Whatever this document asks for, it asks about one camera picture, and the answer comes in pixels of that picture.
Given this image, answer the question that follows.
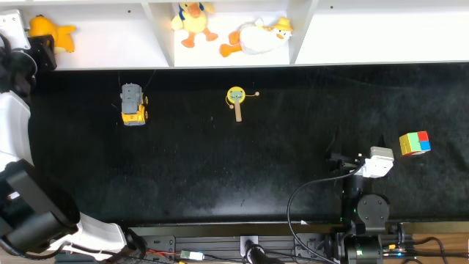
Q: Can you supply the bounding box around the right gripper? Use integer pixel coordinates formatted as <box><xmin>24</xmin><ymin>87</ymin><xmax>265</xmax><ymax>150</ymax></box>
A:
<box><xmin>325</xmin><ymin>126</ymin><xmax>387</xmax><ymax>172</ymax></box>

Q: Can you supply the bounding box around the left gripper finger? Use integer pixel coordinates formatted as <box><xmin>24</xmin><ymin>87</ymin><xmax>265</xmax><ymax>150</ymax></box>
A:
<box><xmin>30</xmin><ymin>34</ymin><xmax>59</xmax><ymax>72</ymax></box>

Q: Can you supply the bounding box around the yellow rubber duck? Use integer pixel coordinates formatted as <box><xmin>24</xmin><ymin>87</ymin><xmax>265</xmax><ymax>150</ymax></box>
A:
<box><xmin>29</xmin><ymin>14</ymin><xmax>77</xmax><ymax>54</ymax></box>

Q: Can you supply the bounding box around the many-coloured puzzle cube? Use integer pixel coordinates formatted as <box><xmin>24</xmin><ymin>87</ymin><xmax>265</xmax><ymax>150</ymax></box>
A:
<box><xmin>399</xmin><ymin>131</ymin><xmax>432</xmax><ymax>157</ymax></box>

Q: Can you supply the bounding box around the grey and yellow toy truck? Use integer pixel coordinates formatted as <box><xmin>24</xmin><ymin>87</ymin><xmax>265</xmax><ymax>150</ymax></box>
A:
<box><xmin>119</xmin><ymin>83</ymin><xmax>149</xmax><ymax>127</ymax></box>

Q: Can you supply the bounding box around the yellow rattle drum toy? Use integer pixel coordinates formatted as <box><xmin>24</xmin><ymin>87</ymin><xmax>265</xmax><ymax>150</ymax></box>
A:
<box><xmin>225</xmin><ymin>86</ymin><xmax>260</xmax><ymax>123</ymax></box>

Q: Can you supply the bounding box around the white shelf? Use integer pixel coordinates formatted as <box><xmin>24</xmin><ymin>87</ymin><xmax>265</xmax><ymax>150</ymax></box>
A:
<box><xmin>0</xmin><ymin>0</ymin><xmax>469</xmax><ymax>71</ymax></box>

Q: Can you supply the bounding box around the white plush duck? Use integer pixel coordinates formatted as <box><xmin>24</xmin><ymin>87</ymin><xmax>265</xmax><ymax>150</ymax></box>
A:
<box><xmin>219</xmin><ymin>16</ymin><xmax>294</xmax><ymax>59</ymax></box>

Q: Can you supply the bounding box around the yellow plush duck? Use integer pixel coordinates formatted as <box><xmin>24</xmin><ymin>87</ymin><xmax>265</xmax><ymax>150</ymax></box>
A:
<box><xmin>170</xmin><ymin>1</ymin><xmax>219</xmax><ymax>49</ymax></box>

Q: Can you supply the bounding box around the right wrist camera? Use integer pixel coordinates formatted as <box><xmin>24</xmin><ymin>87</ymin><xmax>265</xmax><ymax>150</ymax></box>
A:
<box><xmin>361</xmin><ymin>146</ymin><xmax>395</xmax><ymax>180</ymax></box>

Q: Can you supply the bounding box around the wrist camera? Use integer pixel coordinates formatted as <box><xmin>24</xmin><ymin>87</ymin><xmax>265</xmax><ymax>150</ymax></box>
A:
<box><xmin>0</xmin><ymin>9</ymin><xmax>32</xmax><ymax>51</ymax></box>
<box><xmin>361</xmin><ymin>146</ymin><xmax>395</xmax><ymax>180</ymax></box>

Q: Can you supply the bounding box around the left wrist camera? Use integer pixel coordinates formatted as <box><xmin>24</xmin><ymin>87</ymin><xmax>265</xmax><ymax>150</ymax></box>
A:
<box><xmin>0</xmin><ymin>9</ymin><xmax>32</xmax><ymax>51</ymax></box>

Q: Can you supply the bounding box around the black cable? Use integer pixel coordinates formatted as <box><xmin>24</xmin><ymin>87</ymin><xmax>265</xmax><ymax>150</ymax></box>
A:
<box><xmin>287</xmin><ymin>164</ymin><xmax>363</xmax><ymax>264</ymax></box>
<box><xmin>0</xmin><ymin>236</ymin><xmax>52</xmax><ymax>257</ymax></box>

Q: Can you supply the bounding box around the mounting rail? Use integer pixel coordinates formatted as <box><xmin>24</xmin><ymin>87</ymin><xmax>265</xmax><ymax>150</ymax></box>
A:
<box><xmin>54</xmin><ymin>219</ymin><xmax>469</xmax><ymax>264</ymax></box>

